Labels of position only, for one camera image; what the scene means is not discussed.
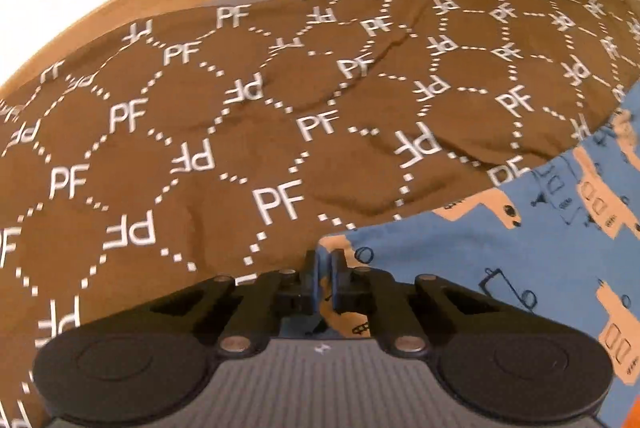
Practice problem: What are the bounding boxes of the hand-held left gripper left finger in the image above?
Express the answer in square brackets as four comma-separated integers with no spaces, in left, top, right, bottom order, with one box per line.
[145,250,321,357]

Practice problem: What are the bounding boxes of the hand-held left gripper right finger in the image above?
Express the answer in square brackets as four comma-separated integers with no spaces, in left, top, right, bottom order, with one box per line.
[327,250,501,357]

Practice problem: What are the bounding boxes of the blue pants with orange print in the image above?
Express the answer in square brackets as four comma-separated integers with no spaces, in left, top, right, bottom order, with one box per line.
[320,80,640,428]

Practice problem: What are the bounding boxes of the brown printed blanket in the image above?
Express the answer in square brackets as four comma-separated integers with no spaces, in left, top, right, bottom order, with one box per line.
[0,0,640,428]

